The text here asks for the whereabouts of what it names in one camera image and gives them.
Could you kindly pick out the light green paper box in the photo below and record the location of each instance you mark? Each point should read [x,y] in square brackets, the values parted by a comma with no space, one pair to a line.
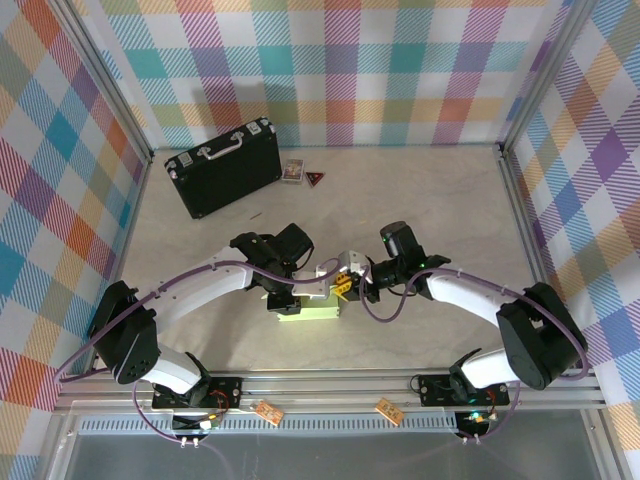
[317,312]

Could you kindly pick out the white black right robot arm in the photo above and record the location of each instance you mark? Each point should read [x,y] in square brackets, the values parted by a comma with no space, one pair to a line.
[540,340]

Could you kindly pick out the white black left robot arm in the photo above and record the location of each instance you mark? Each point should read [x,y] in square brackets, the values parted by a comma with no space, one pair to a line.
[210,285]

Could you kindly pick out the small playing card box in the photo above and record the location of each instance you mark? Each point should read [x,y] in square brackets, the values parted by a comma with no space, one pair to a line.
[293,170]

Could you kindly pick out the black red triangular card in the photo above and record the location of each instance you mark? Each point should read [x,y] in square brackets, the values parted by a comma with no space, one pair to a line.
[315,178]

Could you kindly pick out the orange printed tag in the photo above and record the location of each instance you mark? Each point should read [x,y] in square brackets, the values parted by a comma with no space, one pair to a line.
[389,411]
[268,413]

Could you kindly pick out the aluminium base frame rail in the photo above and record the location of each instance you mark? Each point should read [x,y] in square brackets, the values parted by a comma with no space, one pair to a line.
[325,390]

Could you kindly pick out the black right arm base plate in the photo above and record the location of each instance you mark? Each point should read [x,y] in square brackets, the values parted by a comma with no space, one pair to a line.
[430,390]

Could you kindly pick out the aluminium side frame rail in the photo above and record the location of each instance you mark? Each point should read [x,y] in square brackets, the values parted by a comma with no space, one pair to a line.
[530,250]

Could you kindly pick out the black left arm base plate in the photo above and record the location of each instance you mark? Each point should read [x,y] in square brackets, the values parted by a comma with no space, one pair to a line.
[230,395]

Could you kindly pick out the aluminium right corner post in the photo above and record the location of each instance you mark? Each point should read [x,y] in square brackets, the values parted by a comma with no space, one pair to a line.
[545,75]

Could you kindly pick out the aluminium corner post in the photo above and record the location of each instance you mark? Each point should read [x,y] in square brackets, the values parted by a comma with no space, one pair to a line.
[545,75]
[100,80]

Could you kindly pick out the aluminium left corner post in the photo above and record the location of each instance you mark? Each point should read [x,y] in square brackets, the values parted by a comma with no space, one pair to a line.
[100,80]

